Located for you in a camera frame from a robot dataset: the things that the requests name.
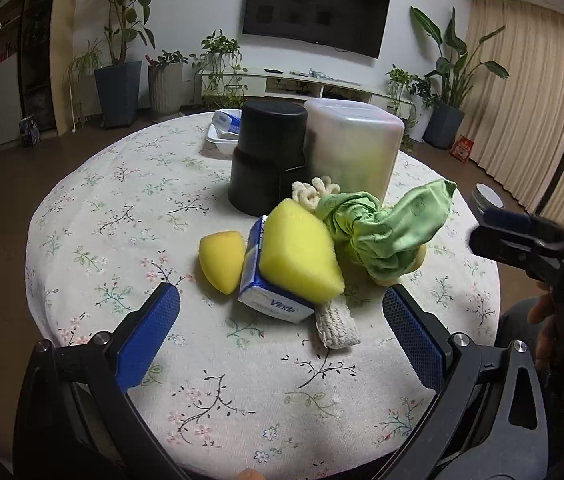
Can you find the trailing green plant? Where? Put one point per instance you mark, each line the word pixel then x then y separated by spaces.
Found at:
pixel 219 55

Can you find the dark round pot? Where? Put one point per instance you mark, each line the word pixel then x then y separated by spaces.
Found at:
pixel 443 125

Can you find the small yellow sponge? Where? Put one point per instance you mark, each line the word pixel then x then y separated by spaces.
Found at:
pixel 219 260

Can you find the floral tablecloth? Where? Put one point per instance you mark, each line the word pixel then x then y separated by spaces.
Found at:
pixel 162 195

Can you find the white tray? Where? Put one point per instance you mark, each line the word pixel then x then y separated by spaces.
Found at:
pixel 218 142

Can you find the dark wooden bookshelf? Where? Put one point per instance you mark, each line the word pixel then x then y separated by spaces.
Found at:
pixel 39 45

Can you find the dark blue square pot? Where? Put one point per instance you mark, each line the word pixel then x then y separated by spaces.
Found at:
pixel 118 95

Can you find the thin-leaved spindly plant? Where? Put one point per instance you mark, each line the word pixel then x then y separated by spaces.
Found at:
pixel 82 67

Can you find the blue box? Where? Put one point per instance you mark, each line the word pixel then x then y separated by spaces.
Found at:
pixel 30 131

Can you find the white round bowl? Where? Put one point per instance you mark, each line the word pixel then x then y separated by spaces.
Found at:
pixel 488 197

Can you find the blue white tissue packet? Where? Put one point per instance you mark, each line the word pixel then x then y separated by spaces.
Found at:
pixel 257 290

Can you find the large-leaved plant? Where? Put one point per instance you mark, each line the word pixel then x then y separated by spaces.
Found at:
pixel 454 65

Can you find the person's right hand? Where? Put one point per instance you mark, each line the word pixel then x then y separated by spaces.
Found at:
pixel 542 307

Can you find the large yellow sponge wedge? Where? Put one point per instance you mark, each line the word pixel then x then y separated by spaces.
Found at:
pixel 302 250

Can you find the green cloth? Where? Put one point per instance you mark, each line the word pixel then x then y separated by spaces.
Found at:
pixel 387 240

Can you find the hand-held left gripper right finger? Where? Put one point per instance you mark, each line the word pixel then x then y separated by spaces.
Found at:
pixel 414 340

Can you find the cream knitted cloth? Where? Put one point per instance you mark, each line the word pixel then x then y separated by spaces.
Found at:
pixel 334 327

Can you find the grey ribbed pot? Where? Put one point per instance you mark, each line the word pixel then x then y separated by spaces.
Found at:
pixel 165 92

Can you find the red box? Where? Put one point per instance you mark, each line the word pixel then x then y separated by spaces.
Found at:
pixel 461 149

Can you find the small bushy plants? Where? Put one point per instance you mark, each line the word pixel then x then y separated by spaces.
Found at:
pixel 407 85

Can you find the black cylindrical container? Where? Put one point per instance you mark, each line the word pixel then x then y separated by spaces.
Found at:
pixel 267 155

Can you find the small plant in ribbed pot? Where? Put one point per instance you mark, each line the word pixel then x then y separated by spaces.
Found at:
pixel 169 57

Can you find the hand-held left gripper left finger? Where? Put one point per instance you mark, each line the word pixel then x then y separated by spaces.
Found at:
pixel 149 332

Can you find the translucent plastic container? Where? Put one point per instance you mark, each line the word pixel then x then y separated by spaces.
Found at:
pixel 352 145

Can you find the white television console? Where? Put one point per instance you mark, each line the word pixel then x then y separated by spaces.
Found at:
pixel 292 85

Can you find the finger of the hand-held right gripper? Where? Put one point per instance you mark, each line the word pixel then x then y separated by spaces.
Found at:
pixel 517 252
pixel 509 220

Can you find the beige curtain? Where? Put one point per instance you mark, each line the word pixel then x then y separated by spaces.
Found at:
pixel 522 100

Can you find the wall television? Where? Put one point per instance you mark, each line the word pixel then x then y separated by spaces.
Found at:
pixel 312 5

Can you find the tall leafy tree plant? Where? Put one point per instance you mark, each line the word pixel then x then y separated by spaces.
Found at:
pixel 122 10

